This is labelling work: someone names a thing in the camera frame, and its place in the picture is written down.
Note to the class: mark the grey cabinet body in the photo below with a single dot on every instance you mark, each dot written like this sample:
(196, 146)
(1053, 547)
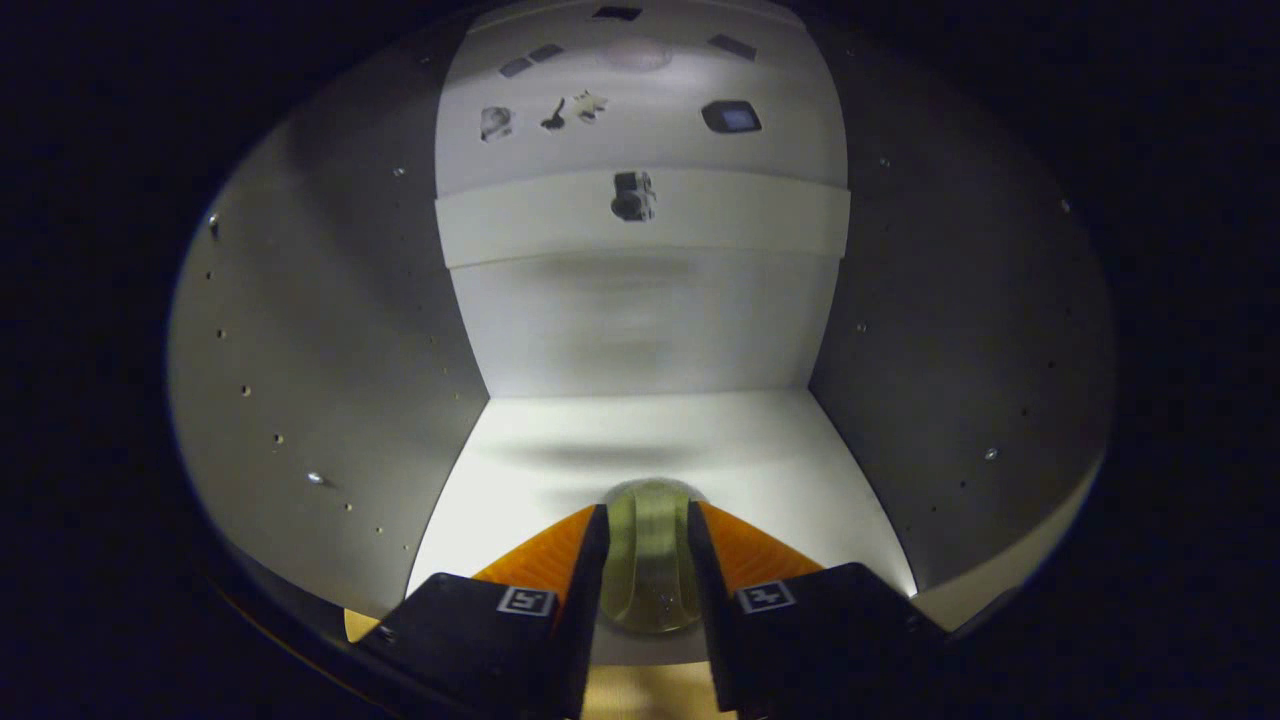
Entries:
(330, 350)

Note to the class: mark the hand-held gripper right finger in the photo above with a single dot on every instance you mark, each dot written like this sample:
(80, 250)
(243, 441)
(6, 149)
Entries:
(708, 610)

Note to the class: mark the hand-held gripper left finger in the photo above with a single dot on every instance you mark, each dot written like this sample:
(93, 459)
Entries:
(590, 610)

